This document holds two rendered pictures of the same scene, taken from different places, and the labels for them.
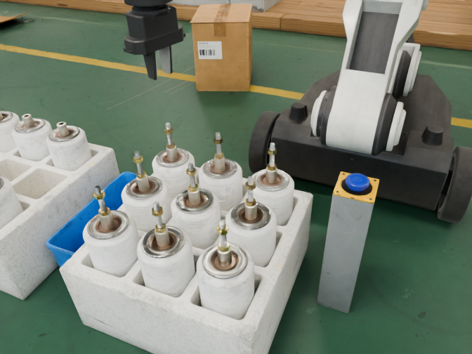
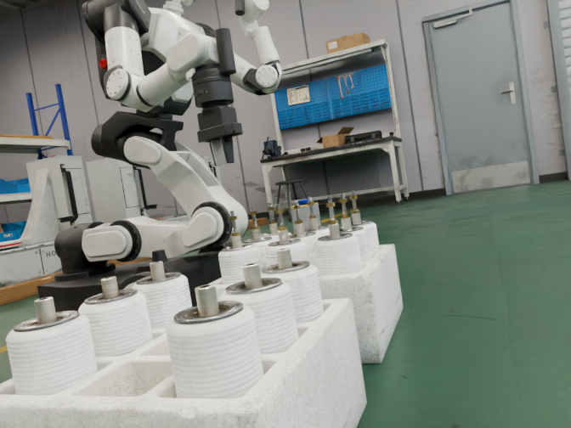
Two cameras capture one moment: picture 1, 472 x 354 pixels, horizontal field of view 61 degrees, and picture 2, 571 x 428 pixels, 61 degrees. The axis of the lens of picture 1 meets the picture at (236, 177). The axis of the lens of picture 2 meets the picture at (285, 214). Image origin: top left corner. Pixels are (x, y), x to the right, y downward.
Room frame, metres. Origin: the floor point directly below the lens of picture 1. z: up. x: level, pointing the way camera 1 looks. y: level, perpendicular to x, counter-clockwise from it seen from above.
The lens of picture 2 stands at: (0.70, 1.27, 0.37)
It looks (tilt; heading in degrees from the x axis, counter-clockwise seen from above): 3 degrees down; 266
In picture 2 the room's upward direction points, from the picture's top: 9 degrees counter-clockwise
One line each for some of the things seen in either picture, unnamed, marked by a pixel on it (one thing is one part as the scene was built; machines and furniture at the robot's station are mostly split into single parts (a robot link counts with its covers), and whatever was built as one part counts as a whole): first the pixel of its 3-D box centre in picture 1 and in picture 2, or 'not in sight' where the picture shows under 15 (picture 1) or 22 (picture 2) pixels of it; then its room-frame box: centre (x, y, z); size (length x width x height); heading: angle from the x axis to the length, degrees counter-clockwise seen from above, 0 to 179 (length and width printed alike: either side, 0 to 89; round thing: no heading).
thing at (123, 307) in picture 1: (201, 256); (310, 299); (0.60, 0.08, 0.09); 0.39 x 0.39 x 0.18; 66
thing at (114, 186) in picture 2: not in sight; (161, 198); (1.51, -3.16, 0.45); 1.51 x 0.57 x 0.74; 64
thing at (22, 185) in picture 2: not in sight; (16, 186); (3.56, -4.94, 0.90); 0.50 x 0.38 x 0.21; 152
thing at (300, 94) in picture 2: not in sight; (298, 94); (-0.09, -5.01, 1.54); 0.32 x 0.02 x 0.25; 154
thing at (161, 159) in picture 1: (172, 157); (237, 248); (0.76, 0.14, 0.25); 0.08 x 0.08 x 0.01
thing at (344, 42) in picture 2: not in sight; (347, 45); (-0.72, -4.57, 1.96); 0.46 x 0.28 x 0.16; 150
